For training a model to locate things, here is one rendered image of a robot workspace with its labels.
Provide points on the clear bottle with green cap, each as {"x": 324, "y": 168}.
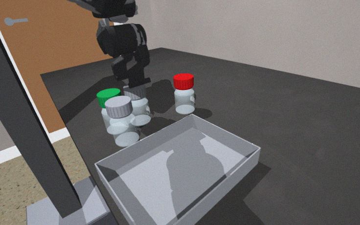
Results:
{"x": 102, "y": 97}

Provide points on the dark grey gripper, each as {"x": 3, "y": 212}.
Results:
{"x": 126, "y": 41}

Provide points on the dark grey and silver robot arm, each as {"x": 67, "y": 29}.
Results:
{"x": 115, "y": 10}

